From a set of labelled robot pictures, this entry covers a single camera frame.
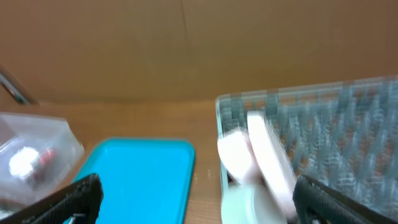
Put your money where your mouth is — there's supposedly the clear plastic bin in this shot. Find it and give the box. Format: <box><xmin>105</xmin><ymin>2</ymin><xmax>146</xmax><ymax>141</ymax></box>
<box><xmin>1</xmin><ymin>113</ymin><xmax>84</xmax><ymax>218</ymax></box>

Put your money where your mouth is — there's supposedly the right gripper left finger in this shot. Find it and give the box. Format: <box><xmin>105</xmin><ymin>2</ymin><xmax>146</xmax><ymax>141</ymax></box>
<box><xmin>1</xmin><ymin>174</ymin><xmax>104</xmax><ymax>224</ymax></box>

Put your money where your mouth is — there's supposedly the large white plate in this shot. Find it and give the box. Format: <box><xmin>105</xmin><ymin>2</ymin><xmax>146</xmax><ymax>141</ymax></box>
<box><xmin>247</xmin><ymin>111</ymin><xmax>297</xmax><ymax>221</ymax></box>

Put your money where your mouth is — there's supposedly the grey metal pole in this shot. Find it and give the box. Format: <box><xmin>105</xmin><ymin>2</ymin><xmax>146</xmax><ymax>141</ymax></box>
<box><xmin>1</xmin><ymin>66</ymin><xmax>37</xmax><ymax>105</ymax></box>

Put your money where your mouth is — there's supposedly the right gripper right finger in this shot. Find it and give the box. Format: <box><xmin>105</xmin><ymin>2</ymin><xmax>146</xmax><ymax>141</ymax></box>
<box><xmin>293</xmin><ymin>175</ymin><xmax>397</xmax><ymax>224</ymax></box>

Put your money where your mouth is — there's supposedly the pink small bowl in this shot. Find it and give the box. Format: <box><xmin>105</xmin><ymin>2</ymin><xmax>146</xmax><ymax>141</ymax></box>
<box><xmin>217</xmin><ymin>128</ymin><xmax>262</xmax><ymax>185</ymax></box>

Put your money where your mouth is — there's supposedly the grey bowl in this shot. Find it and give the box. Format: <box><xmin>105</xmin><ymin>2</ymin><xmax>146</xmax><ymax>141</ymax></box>
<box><xmin>221</xmin><ymin>184</ymin><xmax>287</xmax><ymax>224</ymax></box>

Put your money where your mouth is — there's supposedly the grey dishwasher rack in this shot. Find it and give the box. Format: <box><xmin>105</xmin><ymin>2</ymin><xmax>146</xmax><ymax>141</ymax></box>
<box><xmin>216</xmin><ymin>76</ymin><xmax>397</xmax><ymax>220</ymax></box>

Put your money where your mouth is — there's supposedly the teal serving tray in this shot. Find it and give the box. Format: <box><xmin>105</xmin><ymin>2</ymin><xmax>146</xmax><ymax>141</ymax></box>
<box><xmin>75</xmin><ymin>139</ymin><xmax>195</xmax><ymax>224</ymax></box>

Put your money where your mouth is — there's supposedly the red snack wrapper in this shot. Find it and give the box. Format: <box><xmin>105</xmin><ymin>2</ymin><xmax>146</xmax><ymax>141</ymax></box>
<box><xmin>33</xmin><ymin>148</ymin><xmax>57</xmax><ymax>181</ymax></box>

